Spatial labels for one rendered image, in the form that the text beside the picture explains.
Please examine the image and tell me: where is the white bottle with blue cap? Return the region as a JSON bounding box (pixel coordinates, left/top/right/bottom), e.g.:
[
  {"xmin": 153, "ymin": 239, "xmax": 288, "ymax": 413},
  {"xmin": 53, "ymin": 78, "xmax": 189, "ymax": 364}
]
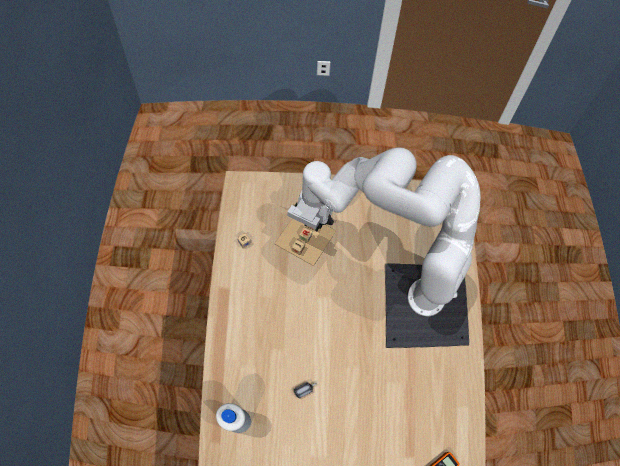
[{"xmin": 216, "ymin": 403, "xmax": 251, "ymax": 433}]

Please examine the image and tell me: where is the tan square mat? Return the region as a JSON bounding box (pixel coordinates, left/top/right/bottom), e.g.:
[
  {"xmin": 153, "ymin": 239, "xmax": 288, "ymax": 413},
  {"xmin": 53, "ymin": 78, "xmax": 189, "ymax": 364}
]
[{"xmin": 275, "ymin": 218, "xmax": 336, "ymax": 266}]

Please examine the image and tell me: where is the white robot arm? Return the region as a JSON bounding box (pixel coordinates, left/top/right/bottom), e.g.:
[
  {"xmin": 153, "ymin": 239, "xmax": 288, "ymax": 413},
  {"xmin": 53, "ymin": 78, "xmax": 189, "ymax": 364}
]
[{"xmin": 287, "ymin": 147, "xmax": 481, "ymax": 316}]

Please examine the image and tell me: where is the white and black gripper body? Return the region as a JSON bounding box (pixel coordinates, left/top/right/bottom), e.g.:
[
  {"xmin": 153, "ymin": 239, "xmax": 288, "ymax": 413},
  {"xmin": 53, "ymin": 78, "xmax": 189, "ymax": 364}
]
[{"xmin": 297, "ymin": 191, "xmax": 332, "ymax": 224}]

